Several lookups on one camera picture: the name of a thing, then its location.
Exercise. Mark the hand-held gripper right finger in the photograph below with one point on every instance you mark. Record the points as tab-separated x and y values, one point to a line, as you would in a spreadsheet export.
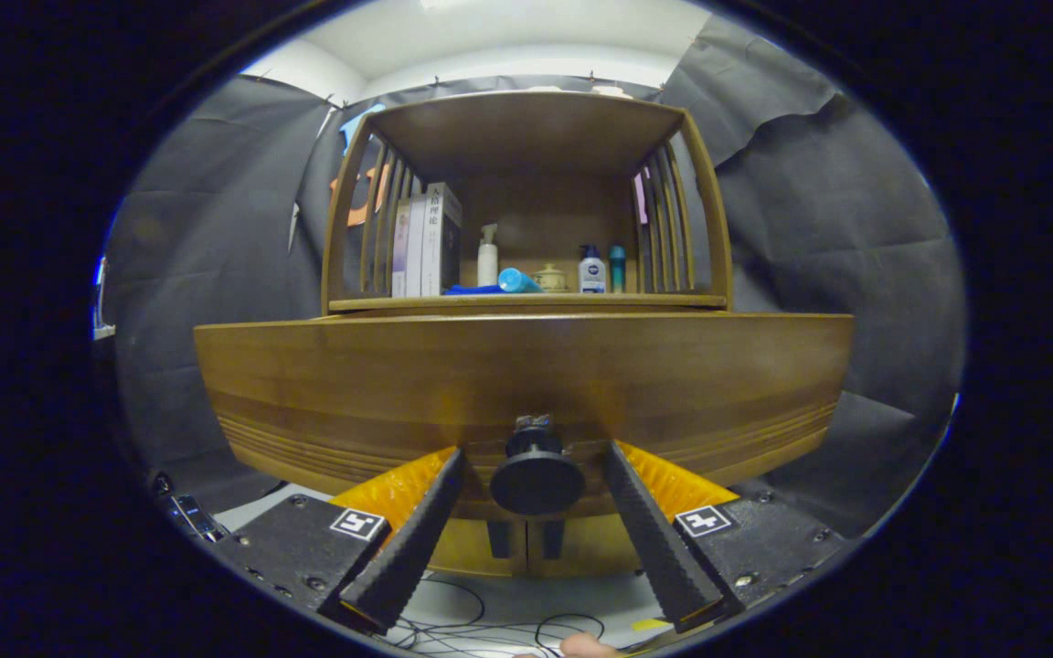
659	548

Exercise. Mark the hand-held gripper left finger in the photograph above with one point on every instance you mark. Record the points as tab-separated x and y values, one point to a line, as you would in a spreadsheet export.
412	548

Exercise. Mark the black drawer knob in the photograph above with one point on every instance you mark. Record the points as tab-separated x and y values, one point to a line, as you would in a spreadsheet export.
536	480

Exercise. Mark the wooden drawer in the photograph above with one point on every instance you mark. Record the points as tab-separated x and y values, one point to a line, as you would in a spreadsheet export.
398	375

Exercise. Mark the blue white cosmetic tube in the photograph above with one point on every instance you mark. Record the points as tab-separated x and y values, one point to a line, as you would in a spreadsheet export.
517	281

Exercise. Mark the wooden cabinet door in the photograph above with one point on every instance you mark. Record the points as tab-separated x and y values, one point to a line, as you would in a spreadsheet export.
600	553
462	553

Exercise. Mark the wooden countertop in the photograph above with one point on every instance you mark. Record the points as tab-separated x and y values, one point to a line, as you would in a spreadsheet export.
654	299

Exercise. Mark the wooden cabinet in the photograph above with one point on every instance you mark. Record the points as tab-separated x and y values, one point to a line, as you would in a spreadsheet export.
554	210

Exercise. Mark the yellow tape strip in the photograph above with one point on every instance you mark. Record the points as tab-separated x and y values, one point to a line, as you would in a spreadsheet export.
650	625

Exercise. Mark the black electronic device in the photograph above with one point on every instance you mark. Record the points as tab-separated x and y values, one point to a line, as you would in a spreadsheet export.
193	512

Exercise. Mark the blue folded cloth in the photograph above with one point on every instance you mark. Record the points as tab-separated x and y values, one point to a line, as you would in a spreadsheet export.
467	290

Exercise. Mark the slim teal bottle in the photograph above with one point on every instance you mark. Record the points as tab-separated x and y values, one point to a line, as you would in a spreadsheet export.
617	270

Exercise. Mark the white lotion bottle blue cap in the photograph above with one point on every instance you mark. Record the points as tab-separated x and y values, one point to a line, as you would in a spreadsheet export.
592	274

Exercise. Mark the beige lidded tea bowl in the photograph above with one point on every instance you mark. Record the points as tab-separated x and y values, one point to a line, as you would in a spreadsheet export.
552	280

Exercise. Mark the white pump bottle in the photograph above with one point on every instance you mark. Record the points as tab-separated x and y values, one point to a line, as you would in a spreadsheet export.
488	265

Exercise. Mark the pale purple book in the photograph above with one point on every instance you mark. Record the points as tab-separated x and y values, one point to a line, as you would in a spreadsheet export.
399	251

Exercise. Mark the thin white book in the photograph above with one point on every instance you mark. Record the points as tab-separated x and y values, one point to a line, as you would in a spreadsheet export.
414	247

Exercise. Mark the thick book dark portrait cover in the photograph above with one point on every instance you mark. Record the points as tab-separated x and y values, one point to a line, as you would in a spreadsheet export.
440	242

